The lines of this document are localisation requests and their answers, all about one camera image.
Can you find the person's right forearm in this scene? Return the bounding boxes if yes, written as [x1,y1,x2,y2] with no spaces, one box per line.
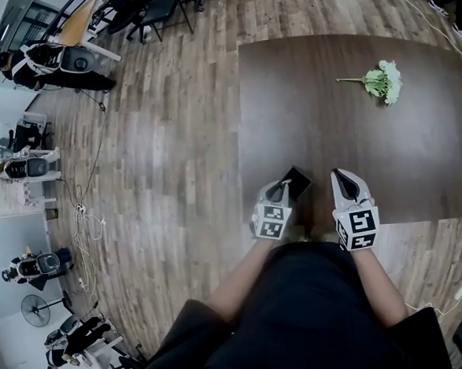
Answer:
[352,244,410,332]

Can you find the person's black clothing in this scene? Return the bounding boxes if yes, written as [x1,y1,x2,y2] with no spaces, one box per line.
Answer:
[187,233,418,369]

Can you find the black standing fan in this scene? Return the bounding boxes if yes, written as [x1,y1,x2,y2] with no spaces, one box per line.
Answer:
[20,291,74,329]

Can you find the wooden desk with white legs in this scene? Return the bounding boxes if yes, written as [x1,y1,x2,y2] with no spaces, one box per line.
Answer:
[44,0,123,67]

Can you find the long black floor cable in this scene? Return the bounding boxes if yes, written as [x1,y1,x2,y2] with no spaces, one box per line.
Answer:
[61,89,117,208]

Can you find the person's left forearm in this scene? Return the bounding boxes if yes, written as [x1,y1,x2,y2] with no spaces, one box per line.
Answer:
[201,235,283,328]

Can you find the black office chair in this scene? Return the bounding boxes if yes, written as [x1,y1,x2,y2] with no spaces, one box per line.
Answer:
[105,0,197,47]
[5,116,54,153]

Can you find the white floor cable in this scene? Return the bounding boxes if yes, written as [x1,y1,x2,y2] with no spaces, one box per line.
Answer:
[383,0,462,77]
[402,273,462,320]
[71,208,111,305]

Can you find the white artificial flower bunch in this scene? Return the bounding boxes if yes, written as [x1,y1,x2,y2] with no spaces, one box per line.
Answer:
[334,58,405,110]

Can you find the small black box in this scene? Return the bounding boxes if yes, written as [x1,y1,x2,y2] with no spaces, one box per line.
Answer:
[279,164,315,205]

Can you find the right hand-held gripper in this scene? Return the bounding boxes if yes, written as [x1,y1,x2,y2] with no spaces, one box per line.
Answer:
[328,165,383,254]

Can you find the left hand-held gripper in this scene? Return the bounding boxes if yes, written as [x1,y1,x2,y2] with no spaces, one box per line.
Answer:
[247,179,298,243]

